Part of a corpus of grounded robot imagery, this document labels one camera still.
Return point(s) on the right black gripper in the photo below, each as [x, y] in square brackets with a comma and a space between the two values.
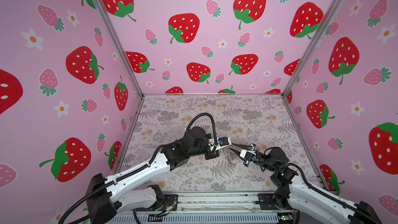
[238, 154]

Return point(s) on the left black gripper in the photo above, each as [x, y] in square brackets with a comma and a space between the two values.
[211, 155]

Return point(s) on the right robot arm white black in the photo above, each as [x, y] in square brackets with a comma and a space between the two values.
[294, 190]

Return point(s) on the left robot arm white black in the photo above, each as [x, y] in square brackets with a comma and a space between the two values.
[108, 196]

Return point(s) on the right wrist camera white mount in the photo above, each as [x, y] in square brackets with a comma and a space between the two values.
[249, 154]

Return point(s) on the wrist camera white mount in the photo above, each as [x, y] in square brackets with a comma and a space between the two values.
[249, 154]
[222, 143]

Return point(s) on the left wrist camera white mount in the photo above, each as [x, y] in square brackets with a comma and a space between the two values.
[222, 143]

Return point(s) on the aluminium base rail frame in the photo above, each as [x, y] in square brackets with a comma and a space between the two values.
[224, 207]

